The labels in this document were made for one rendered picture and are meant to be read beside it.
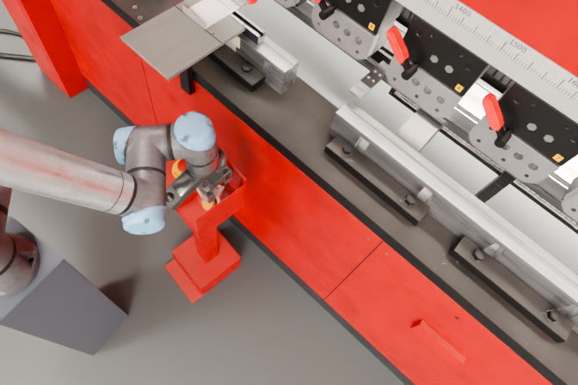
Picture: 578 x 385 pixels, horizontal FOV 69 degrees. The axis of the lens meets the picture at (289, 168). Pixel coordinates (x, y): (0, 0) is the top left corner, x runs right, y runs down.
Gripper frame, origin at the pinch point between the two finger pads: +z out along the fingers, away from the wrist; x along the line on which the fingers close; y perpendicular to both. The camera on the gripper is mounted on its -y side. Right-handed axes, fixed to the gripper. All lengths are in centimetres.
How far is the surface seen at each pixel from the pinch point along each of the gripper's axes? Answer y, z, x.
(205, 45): 22.3, -20.8, 25.7
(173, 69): 11.4, -21.7, 23.7
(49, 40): 0, 40, 116
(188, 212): -4.8, 6.5, 2.1
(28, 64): -12, 77, 147
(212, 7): 32, -20, 36
